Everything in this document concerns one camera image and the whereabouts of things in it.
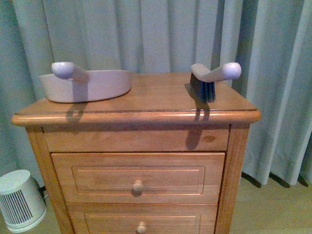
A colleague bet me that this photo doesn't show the pink hand brush black bristles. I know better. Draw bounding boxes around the pink hand brush black bristles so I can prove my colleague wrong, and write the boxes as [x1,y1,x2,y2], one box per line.
[190,62,242,102]

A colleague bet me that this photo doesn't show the pink plastic dustpan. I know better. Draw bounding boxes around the pink plastic dustpan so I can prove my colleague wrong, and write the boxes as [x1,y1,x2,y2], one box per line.
[39,62,133,103]

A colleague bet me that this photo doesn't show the wooden nightstand cabinet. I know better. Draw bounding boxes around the wooden nightstand cabinet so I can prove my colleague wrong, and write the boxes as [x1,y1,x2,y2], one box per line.
[12,73,261,234]

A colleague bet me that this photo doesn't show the upper round wooden knob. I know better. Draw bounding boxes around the upper round wooden knob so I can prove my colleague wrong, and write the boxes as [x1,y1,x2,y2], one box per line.
[132,180,144,196]

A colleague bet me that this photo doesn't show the round wooden knob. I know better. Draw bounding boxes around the round wooden knob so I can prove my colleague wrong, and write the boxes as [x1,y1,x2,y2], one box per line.
[132,180,144,196]
[136,222,147,234]

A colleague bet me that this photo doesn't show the upper wooden drawer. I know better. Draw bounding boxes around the upper wooden drawer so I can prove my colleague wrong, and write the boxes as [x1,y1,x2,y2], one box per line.
[52,153,225,204]

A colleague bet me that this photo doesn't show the wooden drawer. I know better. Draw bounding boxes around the wooden drawer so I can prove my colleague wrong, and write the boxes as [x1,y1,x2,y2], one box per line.
[67,203,217,234]
[52,153,225,204]

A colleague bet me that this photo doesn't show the lower round wooden knob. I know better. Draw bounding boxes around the lower round wooden knob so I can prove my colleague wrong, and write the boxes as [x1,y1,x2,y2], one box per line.
[136,222,147,234]

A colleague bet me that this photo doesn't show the lower wooden drawer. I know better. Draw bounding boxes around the lower wooden drawer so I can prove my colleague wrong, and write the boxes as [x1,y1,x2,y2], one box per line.
[67,203,217,234]

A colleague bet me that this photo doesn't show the light grey-green curtain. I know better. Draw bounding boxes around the light grey-green curtain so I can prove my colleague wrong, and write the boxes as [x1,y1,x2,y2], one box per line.
[0,0,312,185]

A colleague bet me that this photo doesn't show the white small space heater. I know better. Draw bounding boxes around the white small space heater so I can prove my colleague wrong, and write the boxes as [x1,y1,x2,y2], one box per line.
[0,170,47,234]

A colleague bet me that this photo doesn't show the black heater power cable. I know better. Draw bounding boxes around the black heater power cable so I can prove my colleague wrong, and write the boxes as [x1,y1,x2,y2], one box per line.
[39,185,48,202]

